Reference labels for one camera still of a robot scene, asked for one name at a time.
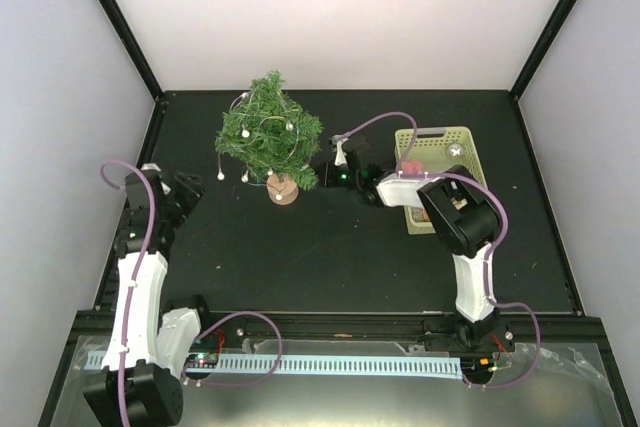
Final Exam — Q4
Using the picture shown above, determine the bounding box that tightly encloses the white slotted cable duct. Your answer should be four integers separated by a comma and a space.
85, 350, 464, 381

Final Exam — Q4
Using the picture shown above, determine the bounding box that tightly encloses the yellow-green plastic basket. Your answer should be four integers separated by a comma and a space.
394, 126, 487, 235

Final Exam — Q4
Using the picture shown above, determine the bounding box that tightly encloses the black aluminium frame rail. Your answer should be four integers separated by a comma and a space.
69, 310, 606, 346

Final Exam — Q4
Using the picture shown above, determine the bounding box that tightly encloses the white ball light string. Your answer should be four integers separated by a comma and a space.
215, 89, 314, 201

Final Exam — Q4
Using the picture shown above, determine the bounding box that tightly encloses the gingerbread figure ornament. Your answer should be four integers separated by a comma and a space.
411, 208, 430, 223

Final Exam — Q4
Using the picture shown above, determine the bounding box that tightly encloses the small green christmas tree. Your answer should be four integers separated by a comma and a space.
215, 70, 324, 190

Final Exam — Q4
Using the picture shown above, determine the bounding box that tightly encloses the silver ball ornament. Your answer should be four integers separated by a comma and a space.
446, 143, 465, 160

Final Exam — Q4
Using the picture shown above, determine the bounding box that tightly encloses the pink paper ornament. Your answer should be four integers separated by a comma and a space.
401, 160, 424, 174

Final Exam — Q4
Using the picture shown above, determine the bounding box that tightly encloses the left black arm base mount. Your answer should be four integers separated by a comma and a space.
167, 294, 226, 382

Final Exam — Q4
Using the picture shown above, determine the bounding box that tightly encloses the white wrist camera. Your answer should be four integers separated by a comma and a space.
330, 134, 349, 167
139, 163, 162, 184

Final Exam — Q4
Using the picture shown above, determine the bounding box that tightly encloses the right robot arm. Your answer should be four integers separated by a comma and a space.
315, 135, 503, 350

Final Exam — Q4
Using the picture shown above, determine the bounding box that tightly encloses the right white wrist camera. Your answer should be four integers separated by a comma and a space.
330, 134, 349, 167

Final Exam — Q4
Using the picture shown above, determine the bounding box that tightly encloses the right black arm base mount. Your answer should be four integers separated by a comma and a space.
417, 318, 515, 353

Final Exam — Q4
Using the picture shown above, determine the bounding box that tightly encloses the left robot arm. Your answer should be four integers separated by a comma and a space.
83, 164, 215, 426

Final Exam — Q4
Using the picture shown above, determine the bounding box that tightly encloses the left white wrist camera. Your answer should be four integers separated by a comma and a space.
139, 163, 162, 184

